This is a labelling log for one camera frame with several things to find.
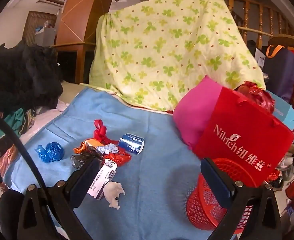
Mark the orange plastic bag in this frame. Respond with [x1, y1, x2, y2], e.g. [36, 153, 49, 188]
[73, 141, 87, 154]

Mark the round wooden tabletop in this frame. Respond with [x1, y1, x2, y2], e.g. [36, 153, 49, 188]
[268, 34, 294, 47]

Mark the bamboo pole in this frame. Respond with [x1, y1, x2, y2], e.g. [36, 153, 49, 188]
[237, 26, 273, 37]

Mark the wooden stair railing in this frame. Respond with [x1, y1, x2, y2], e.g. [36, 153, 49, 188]
[222, 0, 294, 48]

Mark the light blue cardboard box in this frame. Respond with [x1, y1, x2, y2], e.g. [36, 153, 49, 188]
[265, 90, 294, 130]

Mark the grey box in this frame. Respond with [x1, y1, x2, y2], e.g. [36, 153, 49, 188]
[35, 26, 56, 47]

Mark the light blue towel blanket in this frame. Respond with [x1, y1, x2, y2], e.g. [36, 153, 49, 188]
[3, 87, 237, 240]

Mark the blue toothpaste box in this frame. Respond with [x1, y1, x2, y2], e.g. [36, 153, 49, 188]
[118, 133, 145, 156]

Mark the wooden pillar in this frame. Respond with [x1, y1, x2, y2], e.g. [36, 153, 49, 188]
[55, 0, 120, 45]

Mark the brown lattice door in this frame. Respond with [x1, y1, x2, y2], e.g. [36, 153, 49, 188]
[22, 11, 56, 47]

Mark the white and blue plastic bag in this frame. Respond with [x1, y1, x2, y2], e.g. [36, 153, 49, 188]
[97, 144, 120, 154]

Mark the shiny red plastic bag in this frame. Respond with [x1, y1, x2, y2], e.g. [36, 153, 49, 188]
[233, 81, 276, 114]

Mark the navy blue bag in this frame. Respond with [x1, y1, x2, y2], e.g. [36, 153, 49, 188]
[262, 45, 294, 105]

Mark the orange medicine box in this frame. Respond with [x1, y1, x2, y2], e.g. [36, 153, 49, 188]
[84, 139, 105, 147]

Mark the pink pillow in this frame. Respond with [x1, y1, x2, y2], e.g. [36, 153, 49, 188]
[172, 75, 223, 150]

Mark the green clover print quilt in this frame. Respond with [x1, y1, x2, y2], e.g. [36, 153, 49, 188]
[79, 0, 267, 112]

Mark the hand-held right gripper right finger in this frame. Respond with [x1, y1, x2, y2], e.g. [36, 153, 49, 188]
[201, 157, 282, 240]

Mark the red plastic mesh basket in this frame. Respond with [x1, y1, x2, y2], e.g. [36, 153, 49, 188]
[186, 158, 253, 232]

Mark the crumpled white tissue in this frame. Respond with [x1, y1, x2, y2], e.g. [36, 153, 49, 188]
[103, 181, 126, 209]

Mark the white and purple medicine box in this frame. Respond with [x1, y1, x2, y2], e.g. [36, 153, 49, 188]
[87, 161, 119, 200]

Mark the black plastic bag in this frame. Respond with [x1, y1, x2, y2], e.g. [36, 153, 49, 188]
[70, 145, 104, 169]

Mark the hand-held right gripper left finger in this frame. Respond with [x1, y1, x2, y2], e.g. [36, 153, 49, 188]
[18, 156, 102, 240]

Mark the black clothing pile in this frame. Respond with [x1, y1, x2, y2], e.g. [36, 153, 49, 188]
[0, 39, 64, 113]

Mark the teal cloth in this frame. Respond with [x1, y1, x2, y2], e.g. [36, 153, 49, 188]
[3, 107, 25, 137]

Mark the red paper bag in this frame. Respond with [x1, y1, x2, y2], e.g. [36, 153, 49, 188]
[192, 86, 294, 188]

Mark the knotted red plastic bag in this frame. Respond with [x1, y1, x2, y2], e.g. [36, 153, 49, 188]
[94, 119, 132, 167]

